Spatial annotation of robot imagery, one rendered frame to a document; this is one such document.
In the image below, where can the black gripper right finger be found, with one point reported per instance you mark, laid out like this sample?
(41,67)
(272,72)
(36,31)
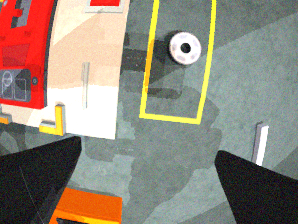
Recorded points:
(257,195)

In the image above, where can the yellow rectangular outline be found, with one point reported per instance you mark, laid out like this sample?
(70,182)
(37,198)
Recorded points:
(147,67)

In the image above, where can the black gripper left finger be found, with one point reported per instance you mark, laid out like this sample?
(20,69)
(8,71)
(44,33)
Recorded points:
(33,181)

